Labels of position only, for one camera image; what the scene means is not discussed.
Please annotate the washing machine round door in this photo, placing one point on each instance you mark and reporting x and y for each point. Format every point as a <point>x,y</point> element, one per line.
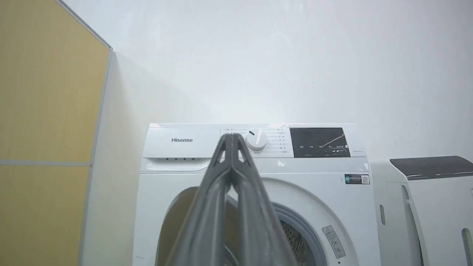
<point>177,225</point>

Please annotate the white appliance with grey top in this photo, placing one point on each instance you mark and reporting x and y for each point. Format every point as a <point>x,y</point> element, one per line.
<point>428,210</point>

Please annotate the yellow partition panel grey frame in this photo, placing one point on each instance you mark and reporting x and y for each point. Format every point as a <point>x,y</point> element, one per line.
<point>44,133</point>

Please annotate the white program dial knob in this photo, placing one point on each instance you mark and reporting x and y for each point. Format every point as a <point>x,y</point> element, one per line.
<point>256,139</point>

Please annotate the white Hisense washing machine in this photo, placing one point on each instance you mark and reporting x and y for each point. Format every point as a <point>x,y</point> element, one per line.
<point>332,207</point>

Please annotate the black QR code sticker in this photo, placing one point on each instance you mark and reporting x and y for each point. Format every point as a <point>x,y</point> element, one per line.
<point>357,179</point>

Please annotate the grey warning label sticker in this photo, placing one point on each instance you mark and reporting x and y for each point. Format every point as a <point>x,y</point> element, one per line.
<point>333,242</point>

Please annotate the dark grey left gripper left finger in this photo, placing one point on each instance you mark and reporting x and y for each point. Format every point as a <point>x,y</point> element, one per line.
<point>207,207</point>

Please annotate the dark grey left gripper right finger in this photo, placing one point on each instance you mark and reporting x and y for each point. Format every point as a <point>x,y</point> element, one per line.
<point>255,210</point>

